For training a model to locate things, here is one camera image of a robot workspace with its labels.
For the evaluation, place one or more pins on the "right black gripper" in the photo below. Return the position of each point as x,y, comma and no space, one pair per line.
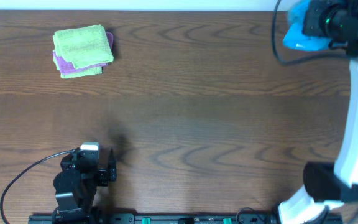
313,11

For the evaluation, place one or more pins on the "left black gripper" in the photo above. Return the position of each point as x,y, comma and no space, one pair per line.
103,174

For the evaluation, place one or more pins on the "blue cloth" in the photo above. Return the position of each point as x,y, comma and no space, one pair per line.
295,39

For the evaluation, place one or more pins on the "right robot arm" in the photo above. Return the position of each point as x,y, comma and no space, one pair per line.
326,29

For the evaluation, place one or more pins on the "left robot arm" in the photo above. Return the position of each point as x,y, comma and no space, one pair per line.
77,183

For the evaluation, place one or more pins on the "bottom green folded towel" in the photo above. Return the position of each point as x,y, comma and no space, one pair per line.
67,69

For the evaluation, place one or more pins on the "green folded towel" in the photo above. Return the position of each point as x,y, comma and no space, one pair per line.
83,46
67,69

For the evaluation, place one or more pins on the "purple folded towel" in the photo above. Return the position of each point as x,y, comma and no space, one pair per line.
82,51

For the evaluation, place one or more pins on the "top green folded towel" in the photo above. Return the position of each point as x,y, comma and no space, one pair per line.
83,46

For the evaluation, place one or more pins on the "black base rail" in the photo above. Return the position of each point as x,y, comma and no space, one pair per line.
128,218

